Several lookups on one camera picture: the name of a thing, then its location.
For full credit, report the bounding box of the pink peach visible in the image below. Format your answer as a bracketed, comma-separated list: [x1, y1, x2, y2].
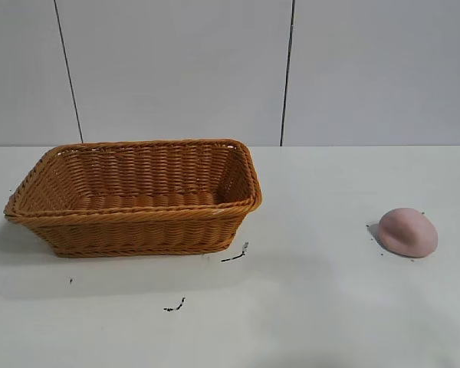
[378, 207, 439, 258]

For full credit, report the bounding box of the brown woven wicker basket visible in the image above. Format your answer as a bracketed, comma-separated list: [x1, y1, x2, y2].
[3, 138, 264, 258]

